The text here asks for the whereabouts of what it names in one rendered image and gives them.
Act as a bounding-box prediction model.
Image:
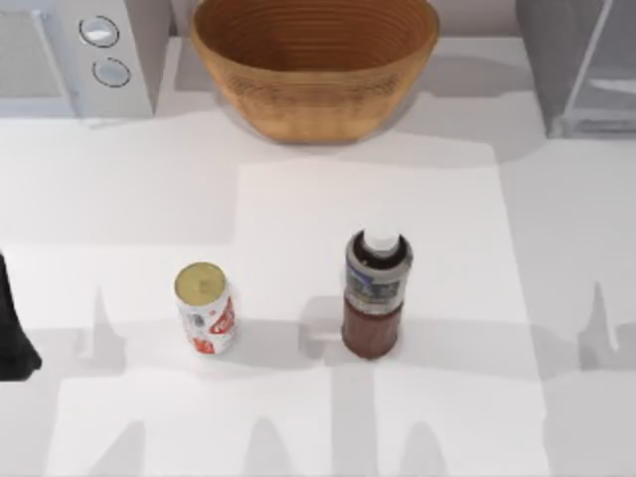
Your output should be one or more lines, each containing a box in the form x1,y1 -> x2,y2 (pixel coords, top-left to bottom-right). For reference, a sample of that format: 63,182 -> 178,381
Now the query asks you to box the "brown bottle with white cap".
340,228 -> 415,360

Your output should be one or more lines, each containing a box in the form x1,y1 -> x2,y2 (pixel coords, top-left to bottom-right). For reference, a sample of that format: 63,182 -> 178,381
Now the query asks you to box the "red and white can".
173,261 -> 238,357

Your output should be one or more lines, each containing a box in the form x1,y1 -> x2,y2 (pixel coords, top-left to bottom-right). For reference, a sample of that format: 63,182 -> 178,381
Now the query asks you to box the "brown woven basket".
190,0 -> 441,146

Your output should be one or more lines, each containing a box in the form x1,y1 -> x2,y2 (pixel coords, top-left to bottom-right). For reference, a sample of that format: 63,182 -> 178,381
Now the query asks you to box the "pale microwave oven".
0,0 -> 179,120

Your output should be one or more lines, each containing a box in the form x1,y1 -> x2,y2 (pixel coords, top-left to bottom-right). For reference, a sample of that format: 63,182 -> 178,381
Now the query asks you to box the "round microwave knob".
78,15 -> 121,50
90,57 -> 133,88

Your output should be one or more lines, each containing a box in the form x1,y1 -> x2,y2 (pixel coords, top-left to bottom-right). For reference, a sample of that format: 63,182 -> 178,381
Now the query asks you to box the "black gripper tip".
0,253 -> 43,384

